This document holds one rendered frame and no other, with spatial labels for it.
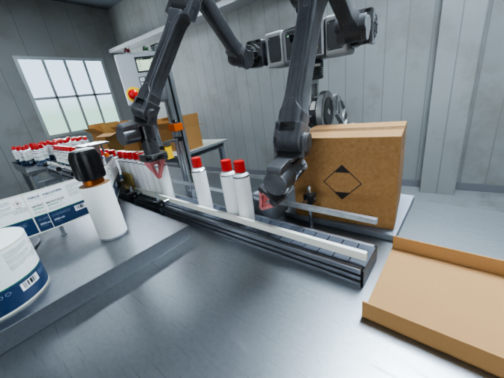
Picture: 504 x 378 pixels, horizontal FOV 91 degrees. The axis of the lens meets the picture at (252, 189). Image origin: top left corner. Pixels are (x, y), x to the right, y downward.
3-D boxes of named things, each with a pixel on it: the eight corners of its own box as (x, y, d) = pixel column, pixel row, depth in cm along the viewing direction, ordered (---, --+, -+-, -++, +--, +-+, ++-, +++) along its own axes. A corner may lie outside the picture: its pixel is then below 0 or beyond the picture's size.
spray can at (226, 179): (224, 219, 84) (213, 161, 77) (235, 212, 88) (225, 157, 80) (235, 223, 81) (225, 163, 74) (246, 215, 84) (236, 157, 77)
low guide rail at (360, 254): (134, 191, 121) (133, 187, 120) (137, 190, 122) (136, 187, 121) (365, 262, 53) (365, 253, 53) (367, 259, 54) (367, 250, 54)
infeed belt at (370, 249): (96, 187, 159) (94, 181, 158) (109, 182, 165) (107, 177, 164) (364, 281, 56) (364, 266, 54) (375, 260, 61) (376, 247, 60)
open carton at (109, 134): (98, 152, 350) (89, 126, 336) (126, 145, 385) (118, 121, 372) (118, 152, 327) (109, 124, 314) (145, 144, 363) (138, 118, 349)
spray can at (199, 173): (197, 211, 94) (184, 158, 86) (207, 205, 97) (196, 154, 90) (206, 214, 90) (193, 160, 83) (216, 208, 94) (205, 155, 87)
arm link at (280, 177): (312, 130, 57) (278, 130, 61) (290, 146, 49) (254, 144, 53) (313, 177, 62) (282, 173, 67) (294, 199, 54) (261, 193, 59)
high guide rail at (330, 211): (145, 176, 124) (145, 174, 124) (148, 175, 125) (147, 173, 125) (376, 225, 57) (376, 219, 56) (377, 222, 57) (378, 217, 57)
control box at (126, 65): (132, 106, 110) (118, 58, 103) (171, 100, 113) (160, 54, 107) (127, 106, 101) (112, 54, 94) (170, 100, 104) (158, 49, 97)
